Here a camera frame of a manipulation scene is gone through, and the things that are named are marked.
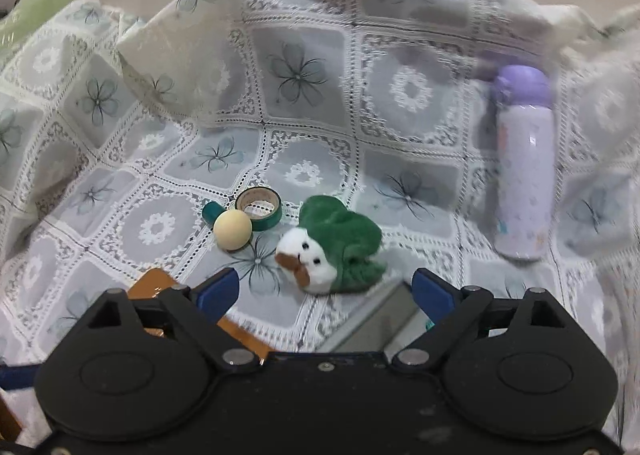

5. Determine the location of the blue strap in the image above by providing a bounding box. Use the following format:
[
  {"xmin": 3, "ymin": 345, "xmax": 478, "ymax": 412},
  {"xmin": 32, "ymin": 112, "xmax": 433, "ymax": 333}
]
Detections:
[{"xmin": 0, "ymin": 363, "xmax": 44, "ymax": 391}]

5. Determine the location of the green tape roll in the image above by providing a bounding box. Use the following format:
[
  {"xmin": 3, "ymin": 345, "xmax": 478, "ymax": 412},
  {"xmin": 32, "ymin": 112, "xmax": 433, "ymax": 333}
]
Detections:
[{"xmin": 234, "ymin": 187, "xmax": 284, "ymax": 232}]

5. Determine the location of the small teal tape roll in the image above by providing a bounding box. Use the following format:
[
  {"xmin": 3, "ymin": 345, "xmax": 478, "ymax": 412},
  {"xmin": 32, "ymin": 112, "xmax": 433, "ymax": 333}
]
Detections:
[{"xmin": 202, "ymin": 201, "xmax": 227, "ymax": 225}]

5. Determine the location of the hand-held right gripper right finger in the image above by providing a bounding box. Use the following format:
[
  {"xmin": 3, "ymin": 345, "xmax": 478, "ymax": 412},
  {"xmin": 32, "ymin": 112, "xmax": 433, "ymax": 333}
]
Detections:
[{"xmin": 392, "ymin": 267, "xmax": 569, "ymax": 367}]

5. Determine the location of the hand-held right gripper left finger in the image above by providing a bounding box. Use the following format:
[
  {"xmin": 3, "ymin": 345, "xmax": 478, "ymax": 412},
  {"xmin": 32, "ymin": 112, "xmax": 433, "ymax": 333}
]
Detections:
[{"xmin": 90, "ymin": 267, "xmax": 257, "ymax": 367}]

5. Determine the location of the purple water bottle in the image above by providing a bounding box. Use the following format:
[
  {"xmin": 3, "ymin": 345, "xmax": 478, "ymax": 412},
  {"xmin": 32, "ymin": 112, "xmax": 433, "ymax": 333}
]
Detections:
[{"xmin": 488, "ymin": 63, "xmax": 557, "ymax": 262}]

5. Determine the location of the pale yellow ball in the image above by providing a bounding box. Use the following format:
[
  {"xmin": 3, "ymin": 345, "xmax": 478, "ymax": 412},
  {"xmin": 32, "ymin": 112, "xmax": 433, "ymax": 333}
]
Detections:
[{"xmin": 213, "ymin": 210, "xmax": 254, "ymax": 251}]

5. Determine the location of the green plush toy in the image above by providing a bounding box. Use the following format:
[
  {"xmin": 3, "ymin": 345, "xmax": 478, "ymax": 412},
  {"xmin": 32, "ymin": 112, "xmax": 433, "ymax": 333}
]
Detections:
[{"xmin": 273, "ymin": 194, "xmax": 389, "ymax": 296}]

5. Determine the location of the floral lace blanket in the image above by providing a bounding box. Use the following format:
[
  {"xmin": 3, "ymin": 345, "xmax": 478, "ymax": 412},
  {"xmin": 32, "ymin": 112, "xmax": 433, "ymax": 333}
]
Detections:
[{"xmin": 0, "ymin": 0, "xmax": 640, "ymax": 438}]

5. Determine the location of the brown leather wallet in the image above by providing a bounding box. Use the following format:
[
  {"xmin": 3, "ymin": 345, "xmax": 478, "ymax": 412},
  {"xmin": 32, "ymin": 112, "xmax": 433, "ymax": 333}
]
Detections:
[{"xmin": 125, "ymin": 268, "xmax": 271, "ymax": 356}]

